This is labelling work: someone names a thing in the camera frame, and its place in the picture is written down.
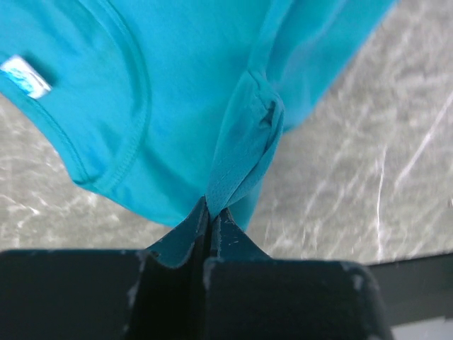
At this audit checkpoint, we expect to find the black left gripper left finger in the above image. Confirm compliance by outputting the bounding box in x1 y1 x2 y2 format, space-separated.
1 199 207 339

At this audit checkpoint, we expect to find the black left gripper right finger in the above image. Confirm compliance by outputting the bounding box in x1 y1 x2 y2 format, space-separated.
203 210 393 339

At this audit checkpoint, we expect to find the teal t-shirt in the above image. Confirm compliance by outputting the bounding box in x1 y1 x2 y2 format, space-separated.
1 1 391 228

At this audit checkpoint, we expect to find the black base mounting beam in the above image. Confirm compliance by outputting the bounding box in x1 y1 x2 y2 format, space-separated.
369 253 452 326

